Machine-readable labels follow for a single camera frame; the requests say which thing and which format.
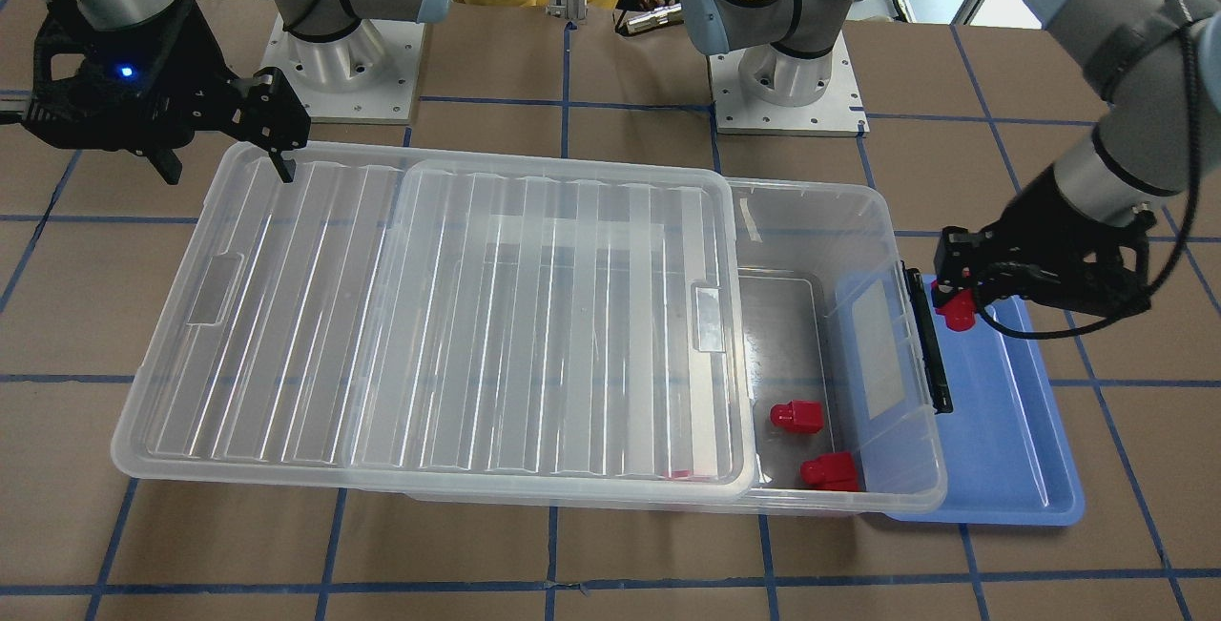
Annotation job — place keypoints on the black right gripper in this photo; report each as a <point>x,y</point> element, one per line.
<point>187,58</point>

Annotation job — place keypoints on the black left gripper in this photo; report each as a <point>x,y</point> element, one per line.
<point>1047,220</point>

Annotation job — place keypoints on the red block from tray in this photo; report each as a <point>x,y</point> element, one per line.
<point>958,319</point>

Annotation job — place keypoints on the clear plastic box lid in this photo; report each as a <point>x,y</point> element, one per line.
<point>259,367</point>

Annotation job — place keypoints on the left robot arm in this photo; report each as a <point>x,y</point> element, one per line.
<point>1153,62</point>

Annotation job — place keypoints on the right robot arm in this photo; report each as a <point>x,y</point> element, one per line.
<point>315,21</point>

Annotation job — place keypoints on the clear plastic storage box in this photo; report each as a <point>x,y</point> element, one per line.
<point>839,344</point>

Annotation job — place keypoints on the blue plastic tray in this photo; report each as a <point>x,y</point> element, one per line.
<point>1004,444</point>

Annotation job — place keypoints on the red block single middle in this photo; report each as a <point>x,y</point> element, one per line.
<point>798,417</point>

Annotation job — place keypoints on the silver metallic cylinder tool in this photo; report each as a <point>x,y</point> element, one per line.
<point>632,24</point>

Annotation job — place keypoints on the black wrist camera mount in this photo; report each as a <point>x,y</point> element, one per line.
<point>86,81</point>

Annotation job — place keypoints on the black box latch handle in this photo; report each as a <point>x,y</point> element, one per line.
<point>931,354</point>

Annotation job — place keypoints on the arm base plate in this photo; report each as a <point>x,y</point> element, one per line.
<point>368,77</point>
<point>760,91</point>

